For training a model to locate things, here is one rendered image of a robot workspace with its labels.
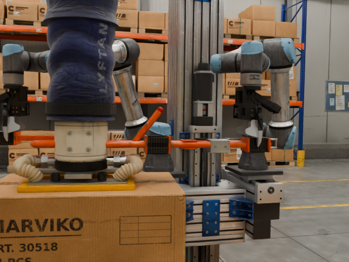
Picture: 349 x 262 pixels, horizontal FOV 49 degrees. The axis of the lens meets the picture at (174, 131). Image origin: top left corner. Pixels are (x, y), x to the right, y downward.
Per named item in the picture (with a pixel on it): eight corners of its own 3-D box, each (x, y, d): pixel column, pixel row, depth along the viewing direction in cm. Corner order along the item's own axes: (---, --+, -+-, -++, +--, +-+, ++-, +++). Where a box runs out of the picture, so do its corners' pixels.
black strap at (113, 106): (39, 115, 112) (39, 101, 111) (51, 114, 135) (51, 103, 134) (116, 116, 115) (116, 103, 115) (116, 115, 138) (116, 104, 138)
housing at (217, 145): (210, 153, 129) (210, 140, 129) (205, 151, 136) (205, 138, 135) (230, 153, 130) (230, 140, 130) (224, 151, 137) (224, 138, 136)
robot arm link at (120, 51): (152, 60, 171) (54, 76, 138) (137, 62, 179) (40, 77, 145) (149, 34, 169) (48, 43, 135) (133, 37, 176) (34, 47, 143)
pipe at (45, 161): (17, 179, 111) (17, 160, 110) (35, 167, 135) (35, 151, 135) (135, 178, 116) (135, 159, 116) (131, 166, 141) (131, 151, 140)
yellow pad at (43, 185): (16, 193, 109) (16, 175, 108) (24, 186, 119) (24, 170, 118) (135, 191, 114) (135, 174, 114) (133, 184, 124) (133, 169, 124)
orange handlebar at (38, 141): (-8, 150, 118) (-8, 139, 118) (16, 142, 148) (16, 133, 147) (273, 149, 133) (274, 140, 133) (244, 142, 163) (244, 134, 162)
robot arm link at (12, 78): (0, 73, 141) (5, 75, 149) (0, 85, 141) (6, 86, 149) (21, 73, 142) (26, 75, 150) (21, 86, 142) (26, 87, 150)
